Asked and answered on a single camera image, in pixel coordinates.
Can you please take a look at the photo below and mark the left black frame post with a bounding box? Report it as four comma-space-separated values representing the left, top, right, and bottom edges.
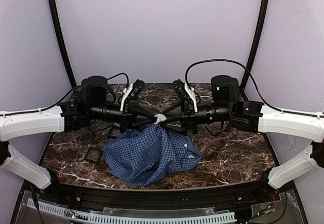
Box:
48, 0, 77, 87

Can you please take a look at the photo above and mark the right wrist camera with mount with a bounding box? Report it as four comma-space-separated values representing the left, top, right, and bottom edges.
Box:
172, 79, 198, 113

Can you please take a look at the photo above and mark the blue checked shirt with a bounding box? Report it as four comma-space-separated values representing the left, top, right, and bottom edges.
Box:
102, 123, 202, 186

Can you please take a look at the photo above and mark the black front aluminium rail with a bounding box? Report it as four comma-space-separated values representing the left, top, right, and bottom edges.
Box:
62, 181, 257, 210

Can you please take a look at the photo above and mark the camera black cable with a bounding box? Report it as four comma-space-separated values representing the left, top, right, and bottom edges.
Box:
0, 72, 130, 117
185, 59, 323, 120

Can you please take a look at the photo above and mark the black square box base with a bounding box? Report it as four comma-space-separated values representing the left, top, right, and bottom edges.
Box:
107, 126, 121, 139

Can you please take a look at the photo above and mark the black frame post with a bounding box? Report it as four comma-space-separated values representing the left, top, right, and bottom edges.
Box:
48, 0, 77, 87
241, 0, 272, 83

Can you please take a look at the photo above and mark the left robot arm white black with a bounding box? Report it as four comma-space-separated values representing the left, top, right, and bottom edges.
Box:
1, 76, 157, 190

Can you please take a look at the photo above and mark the right black frame post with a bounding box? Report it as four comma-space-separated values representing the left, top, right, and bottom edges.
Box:
241, 0, 272, 83

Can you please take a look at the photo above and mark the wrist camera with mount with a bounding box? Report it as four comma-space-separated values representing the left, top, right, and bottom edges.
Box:
172, 79, 198, 113
120, 79, 145, 112

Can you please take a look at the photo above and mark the pink pompom brooch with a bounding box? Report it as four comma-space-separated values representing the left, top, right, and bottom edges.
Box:
152, 114, 167, 127

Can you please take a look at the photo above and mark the left camera black cable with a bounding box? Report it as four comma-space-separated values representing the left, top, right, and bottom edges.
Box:
0, 72, 130, 117

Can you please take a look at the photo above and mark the white slotted cable duct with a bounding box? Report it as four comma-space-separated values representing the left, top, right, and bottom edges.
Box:
38, 201, 237, 223

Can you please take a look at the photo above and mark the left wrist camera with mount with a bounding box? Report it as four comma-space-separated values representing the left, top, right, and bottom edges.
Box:
120, 79, 145, 112

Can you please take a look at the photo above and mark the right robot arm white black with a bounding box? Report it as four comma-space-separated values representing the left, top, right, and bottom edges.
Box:
161, 75, 323, 192

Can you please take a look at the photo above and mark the right camera black cable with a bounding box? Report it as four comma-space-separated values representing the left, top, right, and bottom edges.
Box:
185, 59, 323, 120

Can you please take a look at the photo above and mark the black square box lid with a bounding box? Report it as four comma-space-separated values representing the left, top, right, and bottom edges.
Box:
84, 147, 102, 164

